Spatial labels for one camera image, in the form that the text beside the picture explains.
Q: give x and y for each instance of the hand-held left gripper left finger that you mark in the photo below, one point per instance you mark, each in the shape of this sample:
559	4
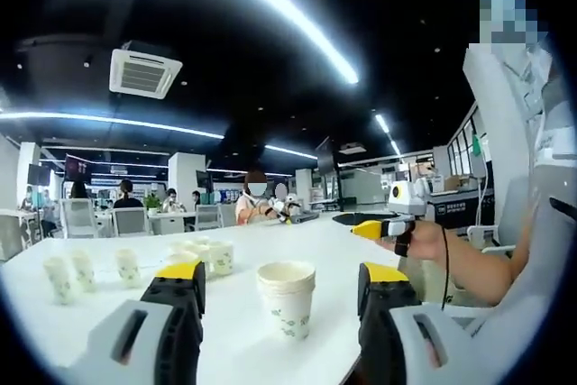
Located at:
171	335

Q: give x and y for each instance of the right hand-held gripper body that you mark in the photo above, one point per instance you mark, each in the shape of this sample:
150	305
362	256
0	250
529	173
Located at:
405	195

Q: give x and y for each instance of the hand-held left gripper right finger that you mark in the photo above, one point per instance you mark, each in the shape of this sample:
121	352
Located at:
383	335

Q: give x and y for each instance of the group of paper cups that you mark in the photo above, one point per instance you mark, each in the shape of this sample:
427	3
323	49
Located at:
221	259

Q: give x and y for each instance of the stack of nested paper cups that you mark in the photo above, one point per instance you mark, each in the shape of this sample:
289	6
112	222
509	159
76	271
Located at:
288	304

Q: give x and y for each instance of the person's right hand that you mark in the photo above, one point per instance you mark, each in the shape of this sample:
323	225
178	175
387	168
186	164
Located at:
428	241

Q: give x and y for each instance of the black counter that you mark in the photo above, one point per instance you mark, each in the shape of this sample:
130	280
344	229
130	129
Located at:
455	209

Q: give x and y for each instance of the brown cardboard box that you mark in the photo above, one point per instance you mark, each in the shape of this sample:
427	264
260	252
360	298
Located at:
459	183

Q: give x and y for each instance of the black hanging screen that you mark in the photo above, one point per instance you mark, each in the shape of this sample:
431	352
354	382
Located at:
325	157

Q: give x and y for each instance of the white table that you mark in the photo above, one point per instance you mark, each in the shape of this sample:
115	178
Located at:
234	322

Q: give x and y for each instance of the grey ceiling mounted unit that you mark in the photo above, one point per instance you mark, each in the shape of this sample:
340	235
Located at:
351	148

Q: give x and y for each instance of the green hanging sign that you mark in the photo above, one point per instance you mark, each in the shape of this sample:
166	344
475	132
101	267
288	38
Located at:
478	145

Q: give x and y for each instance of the white office chair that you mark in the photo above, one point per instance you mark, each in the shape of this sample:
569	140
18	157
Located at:
130	222
207	217
79	218

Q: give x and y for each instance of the green potted plant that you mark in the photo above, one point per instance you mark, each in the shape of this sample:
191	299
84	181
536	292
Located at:
152	202

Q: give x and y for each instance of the small black monitor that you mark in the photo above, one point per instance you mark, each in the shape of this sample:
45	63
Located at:
204	177
36	174

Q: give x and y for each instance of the white chest device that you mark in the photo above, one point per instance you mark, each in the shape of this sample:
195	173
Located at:
555	143

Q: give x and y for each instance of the long white ceiling light strip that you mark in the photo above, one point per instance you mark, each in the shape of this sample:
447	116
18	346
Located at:
315	38

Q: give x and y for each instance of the dark red hanging display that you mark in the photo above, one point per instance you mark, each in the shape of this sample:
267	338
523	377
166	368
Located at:
76	167

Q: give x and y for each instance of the white ceiling air conditioner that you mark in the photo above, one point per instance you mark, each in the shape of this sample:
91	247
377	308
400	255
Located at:
144	69

